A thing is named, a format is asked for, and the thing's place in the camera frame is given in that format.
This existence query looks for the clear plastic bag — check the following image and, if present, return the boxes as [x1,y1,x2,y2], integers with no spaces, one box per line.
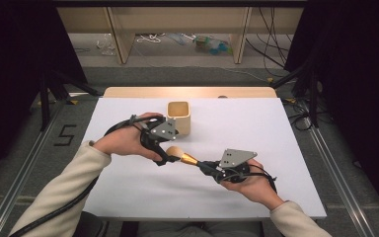
[95,32,117,56]

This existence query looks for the makeup brush with gold ferrule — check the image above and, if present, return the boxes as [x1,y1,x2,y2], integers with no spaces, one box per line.
[165,145,211,170]

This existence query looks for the wooden table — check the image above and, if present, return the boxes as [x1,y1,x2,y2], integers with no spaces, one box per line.
[103,86,278,99]

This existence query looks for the person's left hand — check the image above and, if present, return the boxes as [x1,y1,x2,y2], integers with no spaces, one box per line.
[93,112,165,163]

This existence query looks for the thin white floor cable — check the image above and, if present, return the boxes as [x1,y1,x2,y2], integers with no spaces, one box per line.
[222,66,268,84]

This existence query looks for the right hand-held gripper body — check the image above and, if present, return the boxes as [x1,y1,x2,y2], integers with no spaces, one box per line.
[209,148,260,185]

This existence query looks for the aluminium floor rail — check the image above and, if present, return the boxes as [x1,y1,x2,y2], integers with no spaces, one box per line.
[0,101,67,237]
[303,115,377,237]

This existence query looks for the beige square brush holder cup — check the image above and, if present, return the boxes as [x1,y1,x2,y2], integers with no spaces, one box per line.
[166,100,191,136]

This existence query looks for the black chair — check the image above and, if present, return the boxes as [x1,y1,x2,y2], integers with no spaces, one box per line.
[73,210,139,237]

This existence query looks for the light wooden shelf unit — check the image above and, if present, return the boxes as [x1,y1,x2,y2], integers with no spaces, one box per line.
[55,5,306,65]

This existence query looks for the hanging black cable bundle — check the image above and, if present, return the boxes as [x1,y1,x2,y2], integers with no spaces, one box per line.
[244,7,293,79]

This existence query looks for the black floor cable tangle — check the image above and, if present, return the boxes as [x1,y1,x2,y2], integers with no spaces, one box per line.
[281,98,314,132]

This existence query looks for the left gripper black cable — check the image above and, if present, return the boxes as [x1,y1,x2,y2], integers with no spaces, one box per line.
[9,114,166,237]

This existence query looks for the white table board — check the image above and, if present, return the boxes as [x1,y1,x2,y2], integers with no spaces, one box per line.
[81,97,328,221]

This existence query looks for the person's right hand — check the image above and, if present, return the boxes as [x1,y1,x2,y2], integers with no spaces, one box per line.
[220,158,286,212]

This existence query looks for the person's legs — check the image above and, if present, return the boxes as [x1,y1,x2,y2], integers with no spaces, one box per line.
[136,220,262,237]

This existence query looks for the black metal stand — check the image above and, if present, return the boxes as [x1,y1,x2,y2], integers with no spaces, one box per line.
[268,60,321,129]
[38,69,101,133]

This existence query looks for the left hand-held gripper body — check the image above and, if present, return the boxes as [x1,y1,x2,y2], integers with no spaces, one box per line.
[139,116,179,167]

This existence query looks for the white cord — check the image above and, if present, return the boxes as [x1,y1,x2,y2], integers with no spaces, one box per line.
[135,33,166,44]

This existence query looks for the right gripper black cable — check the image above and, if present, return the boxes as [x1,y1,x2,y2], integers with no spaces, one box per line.
[242,163,278,195]

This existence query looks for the black curtain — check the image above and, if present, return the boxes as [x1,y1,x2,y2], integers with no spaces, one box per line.
[283,0,379,226]
[0,0,89,191]

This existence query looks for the colourful plastic packaging pile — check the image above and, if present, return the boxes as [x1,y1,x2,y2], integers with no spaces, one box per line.
[192,34,234,56]

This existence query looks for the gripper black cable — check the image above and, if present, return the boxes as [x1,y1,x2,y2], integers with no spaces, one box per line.
[9,114,166,237]
[242,163,278,195]

